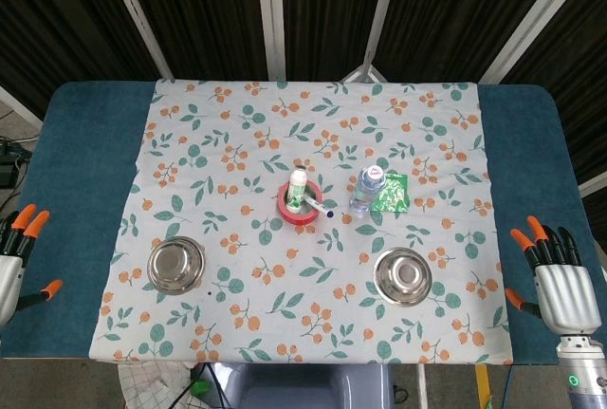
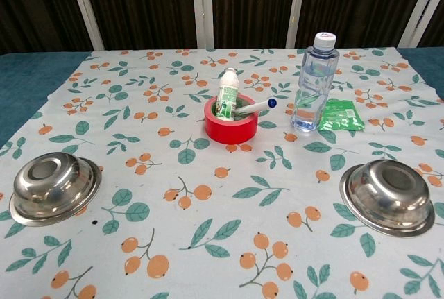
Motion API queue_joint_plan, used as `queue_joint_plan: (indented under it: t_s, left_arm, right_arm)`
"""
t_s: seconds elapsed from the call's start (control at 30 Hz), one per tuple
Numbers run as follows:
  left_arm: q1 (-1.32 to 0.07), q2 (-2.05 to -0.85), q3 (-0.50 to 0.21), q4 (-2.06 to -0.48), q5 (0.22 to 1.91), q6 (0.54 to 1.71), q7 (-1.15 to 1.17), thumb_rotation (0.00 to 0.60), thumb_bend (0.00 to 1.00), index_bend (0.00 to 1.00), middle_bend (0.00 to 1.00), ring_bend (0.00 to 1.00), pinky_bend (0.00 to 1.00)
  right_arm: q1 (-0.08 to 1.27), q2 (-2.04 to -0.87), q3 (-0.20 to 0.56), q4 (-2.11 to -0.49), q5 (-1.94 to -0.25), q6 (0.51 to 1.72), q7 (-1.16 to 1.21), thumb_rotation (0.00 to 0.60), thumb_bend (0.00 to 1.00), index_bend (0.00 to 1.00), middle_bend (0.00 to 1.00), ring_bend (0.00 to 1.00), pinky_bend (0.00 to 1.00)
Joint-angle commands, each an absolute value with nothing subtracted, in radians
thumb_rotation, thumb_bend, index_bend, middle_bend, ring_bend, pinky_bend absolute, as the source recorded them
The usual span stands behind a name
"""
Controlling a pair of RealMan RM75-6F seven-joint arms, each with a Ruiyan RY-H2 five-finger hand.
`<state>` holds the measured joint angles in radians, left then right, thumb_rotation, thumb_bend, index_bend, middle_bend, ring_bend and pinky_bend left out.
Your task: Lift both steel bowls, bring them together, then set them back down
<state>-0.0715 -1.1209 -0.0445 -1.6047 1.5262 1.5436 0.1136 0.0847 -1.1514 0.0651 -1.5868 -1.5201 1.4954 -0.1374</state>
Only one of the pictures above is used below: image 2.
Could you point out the stainless steel bowl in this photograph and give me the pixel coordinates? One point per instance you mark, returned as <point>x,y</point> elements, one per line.
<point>52,188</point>
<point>388,198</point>

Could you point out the red tape roll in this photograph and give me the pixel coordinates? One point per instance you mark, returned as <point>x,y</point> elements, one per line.
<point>229,132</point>

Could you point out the small white green-label bottle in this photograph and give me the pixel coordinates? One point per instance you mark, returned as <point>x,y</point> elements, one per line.
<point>229,91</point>

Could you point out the white marker blue cap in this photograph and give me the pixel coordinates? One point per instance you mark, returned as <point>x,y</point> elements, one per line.
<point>256,106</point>

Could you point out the floral print tablecloth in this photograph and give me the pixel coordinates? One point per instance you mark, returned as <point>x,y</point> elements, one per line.
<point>222,191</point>

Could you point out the clear plastic water bottle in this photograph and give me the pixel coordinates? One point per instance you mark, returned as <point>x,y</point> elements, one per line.
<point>315,84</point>

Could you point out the green foil packet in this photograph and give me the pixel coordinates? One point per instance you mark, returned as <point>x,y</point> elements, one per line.
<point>341,115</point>

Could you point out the white partition frame post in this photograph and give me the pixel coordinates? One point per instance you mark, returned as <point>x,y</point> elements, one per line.
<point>296,7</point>
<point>86,11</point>
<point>202,7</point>
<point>419,11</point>

